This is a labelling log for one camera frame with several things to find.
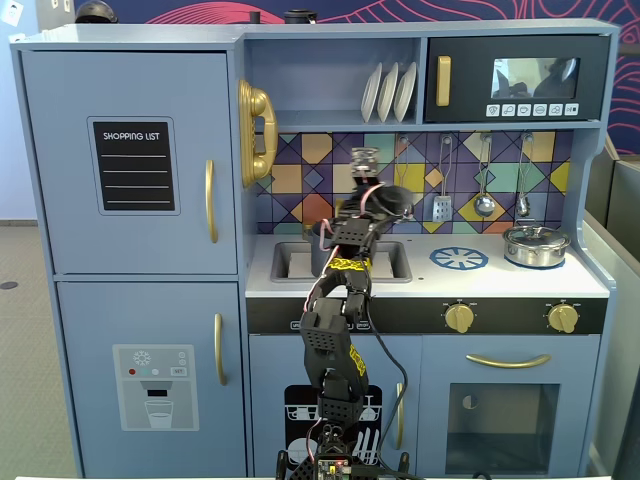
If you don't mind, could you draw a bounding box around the black usb cable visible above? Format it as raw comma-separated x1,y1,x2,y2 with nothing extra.
364,292,409,474

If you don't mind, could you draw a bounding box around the silver slotted spatula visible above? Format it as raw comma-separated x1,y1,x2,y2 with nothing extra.
431,133,455,223

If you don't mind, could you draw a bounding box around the gold toy phone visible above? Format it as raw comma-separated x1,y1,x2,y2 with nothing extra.
236,78,279,189

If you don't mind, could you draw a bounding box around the black round container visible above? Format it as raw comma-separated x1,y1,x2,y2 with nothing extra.
283,9,319,27

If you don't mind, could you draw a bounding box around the silver ladle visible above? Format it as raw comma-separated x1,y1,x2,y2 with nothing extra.
472,132,497,218

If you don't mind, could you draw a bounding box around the blue dishwasher door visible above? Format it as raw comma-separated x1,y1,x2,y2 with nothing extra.
248,334,424,479

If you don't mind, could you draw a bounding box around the short gold fridge handle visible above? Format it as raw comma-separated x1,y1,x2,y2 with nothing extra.
213,312,229,388

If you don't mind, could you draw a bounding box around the long gold fridge handle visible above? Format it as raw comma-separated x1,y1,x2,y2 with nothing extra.
204,159,221,245

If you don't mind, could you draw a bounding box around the blue oven door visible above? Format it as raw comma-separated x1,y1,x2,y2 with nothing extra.
420,334,602,477

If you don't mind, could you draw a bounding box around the fridge door with shopping list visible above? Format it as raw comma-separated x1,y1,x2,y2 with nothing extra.
20,49,239,276

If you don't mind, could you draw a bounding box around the silver steel pot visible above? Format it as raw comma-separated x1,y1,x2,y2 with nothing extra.
501,232,572,269

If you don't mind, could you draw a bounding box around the silver steel pot lid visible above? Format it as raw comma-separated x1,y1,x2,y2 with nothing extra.
504,224,570,247

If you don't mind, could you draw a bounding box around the gold microwave handle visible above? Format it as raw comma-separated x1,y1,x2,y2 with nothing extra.
435,55,453,108

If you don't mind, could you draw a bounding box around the white plate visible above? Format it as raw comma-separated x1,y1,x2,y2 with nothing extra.
392,61,418,123
360,61,384,124
376,61,401,124

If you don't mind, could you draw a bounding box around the black helmet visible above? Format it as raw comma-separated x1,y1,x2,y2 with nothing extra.
74,0,120,25

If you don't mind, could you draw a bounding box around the silver hanging whisk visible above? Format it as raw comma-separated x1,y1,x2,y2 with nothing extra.
394,133,416,194

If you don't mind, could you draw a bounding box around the small gripper camera board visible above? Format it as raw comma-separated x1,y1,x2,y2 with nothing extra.
349,147,380,177

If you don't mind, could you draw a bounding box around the gold dishwasher handle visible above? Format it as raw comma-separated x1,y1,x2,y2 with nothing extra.
394,381,406,452

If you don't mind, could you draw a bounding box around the robot controller board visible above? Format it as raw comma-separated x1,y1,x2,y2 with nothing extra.
314,456,352,480

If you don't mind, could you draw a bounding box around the dark gray pot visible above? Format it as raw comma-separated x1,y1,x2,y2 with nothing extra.
309,230,343,278

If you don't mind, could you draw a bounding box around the gold stove knob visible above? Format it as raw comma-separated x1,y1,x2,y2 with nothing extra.
546,301,582,334
443,301,477,334

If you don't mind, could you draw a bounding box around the gold oven handle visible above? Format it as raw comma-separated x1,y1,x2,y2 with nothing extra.
465,353,553,371

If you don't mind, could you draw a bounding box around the blue toy kitchen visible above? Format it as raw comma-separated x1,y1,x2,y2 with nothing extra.
9,17,621,479

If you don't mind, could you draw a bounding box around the black microwave door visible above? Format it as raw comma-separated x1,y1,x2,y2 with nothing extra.
423,35,613,124

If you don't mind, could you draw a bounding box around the fridge door with ice dispenser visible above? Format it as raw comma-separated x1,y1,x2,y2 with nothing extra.
55,280,248,479

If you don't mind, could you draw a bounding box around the small silver spoon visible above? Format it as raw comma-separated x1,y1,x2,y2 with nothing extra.
515,132,534,218

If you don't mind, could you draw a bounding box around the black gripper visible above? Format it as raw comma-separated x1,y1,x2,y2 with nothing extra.
343,185,417,227

